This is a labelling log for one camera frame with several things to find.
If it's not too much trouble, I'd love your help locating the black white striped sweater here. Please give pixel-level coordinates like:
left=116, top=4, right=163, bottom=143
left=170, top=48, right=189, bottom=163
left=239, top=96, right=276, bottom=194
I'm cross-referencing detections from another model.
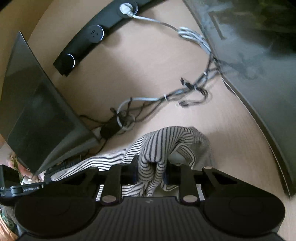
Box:
left=51, top=126, right=215, bottom=197

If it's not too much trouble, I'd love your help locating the black monitor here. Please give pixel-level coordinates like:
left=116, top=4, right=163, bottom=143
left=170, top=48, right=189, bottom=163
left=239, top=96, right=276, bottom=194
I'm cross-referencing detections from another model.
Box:
left=1, top=32, right=98, bottom=174

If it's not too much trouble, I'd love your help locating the black power strip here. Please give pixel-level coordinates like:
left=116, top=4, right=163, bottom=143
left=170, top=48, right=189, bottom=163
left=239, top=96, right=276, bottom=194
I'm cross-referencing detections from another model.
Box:
left=53, top=0, right=161, bottom=76

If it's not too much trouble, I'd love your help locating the black cable bundle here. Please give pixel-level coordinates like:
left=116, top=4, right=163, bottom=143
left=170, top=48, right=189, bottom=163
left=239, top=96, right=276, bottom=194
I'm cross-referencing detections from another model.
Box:
left=79, top=54, right=224, bottom=153

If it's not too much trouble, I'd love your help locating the white coiled cable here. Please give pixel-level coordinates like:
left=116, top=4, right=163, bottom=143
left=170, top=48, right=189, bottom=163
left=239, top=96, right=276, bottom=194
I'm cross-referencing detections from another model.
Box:
left=119, top=2, right=212, bottom=55

